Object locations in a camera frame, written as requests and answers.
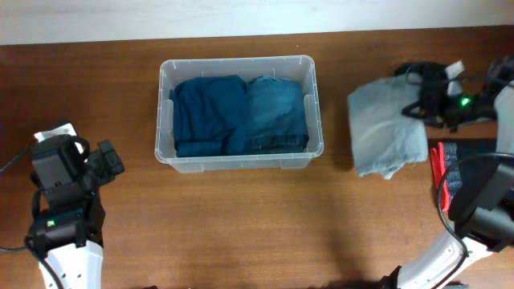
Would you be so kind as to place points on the dark blue jeans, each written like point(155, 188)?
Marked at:
point(276, 121)

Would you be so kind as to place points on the clear plastic storage bin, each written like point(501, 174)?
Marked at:
point(301, 68)

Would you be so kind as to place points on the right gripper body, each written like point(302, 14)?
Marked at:
point(454, 110)

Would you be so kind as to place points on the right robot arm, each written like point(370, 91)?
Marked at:
point(475, 193)

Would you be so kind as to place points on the teal blue shirt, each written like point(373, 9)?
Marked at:
point(209, 116)

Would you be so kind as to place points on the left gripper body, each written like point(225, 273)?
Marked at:
point(108, 158)

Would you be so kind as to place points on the folded black Nike garment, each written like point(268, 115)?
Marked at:
point(424, 73)

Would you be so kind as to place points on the light blue jeans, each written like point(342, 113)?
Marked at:
point(383, 140)

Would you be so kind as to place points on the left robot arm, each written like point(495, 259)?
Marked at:
point(65, 236)

